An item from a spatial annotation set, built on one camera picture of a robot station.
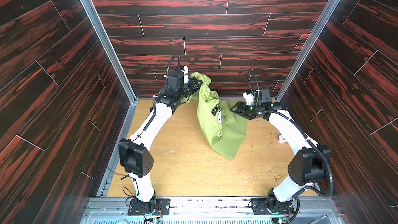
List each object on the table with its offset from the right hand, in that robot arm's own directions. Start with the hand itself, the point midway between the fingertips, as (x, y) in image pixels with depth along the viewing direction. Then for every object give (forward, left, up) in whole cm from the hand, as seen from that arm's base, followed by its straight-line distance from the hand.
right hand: (237, 110), depth 86 cm
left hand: (+5, +18, +17) cm, 25 cm away
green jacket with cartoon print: (-9, +8, -5) cm, 13 cm away
